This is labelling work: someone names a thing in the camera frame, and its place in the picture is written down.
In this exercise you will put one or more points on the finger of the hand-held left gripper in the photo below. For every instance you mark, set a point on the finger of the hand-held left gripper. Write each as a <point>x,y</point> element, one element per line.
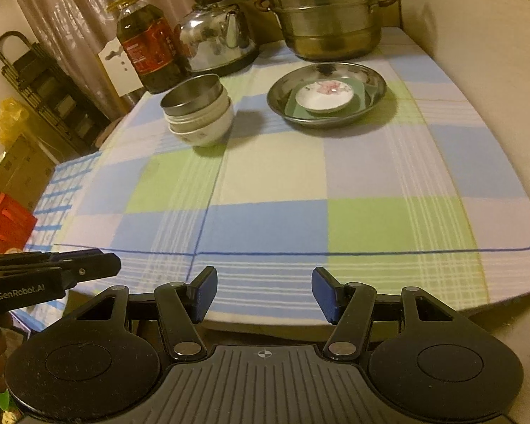
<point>39,259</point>
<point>92,269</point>

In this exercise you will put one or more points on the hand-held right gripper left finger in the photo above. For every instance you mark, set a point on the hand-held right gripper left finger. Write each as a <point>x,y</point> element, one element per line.
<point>207,291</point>

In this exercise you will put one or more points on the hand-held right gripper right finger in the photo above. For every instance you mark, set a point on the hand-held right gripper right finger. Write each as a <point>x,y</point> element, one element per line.
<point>322,293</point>

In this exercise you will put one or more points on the white floral bowl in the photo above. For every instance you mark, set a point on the white floral bowl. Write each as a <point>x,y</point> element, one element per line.
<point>207,132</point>

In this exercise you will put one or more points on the cream round plastic bowl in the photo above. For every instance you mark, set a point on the cream round plastic bowl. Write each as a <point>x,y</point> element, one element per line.
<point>218,108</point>

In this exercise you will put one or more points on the small floral white dish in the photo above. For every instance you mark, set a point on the small floral white dish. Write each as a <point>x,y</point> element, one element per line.
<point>322,95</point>

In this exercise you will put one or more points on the stainless steel bowl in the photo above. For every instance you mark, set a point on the stainless steel bowl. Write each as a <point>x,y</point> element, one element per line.
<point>192,92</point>

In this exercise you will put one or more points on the round stainless steel plate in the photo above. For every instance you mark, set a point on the round stainless steel plate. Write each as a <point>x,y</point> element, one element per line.
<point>291,86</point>

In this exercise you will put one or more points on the red box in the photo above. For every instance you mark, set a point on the red box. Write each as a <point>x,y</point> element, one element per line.
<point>6,225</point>

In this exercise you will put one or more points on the cardboard box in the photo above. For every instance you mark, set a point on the cardboard box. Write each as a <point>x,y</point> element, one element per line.
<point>20,170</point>

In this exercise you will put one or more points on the checked tablecloth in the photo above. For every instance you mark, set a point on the checked tablecloth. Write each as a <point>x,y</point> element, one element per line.
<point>291,185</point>

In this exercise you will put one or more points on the yellow plastic bag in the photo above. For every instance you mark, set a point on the yellow plastic bag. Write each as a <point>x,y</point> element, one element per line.
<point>11,119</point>

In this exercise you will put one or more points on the black metal rack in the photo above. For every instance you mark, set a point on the black metal rack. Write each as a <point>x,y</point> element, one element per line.
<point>48,92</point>

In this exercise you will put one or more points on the white board panel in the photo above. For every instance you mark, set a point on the white board panel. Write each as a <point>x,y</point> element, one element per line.
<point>115,68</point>

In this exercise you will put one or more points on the cooking oil bottle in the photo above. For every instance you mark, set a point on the cooking oil bottle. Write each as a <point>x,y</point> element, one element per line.
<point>152,48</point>

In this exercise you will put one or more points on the sheer curtain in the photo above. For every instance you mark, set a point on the sheer curtain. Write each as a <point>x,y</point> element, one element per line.
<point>79,13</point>

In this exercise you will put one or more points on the stainless steel kettle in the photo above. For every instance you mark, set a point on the stainless steel kettle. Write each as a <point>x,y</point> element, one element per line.
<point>221,39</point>

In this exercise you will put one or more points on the stainless steel steamer pot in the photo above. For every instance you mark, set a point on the stainless steel steamer pot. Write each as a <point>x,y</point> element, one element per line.
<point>331,22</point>

